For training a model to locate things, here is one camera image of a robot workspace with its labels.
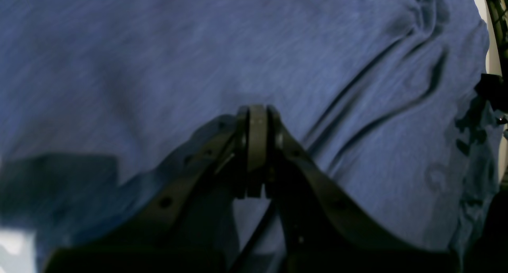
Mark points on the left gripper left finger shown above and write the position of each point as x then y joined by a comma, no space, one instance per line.
175,232

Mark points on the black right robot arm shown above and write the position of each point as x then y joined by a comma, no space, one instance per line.
495,14

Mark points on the dark blue t-shirt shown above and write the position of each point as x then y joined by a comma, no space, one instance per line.
102,101

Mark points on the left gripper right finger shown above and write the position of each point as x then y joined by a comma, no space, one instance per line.
324,229

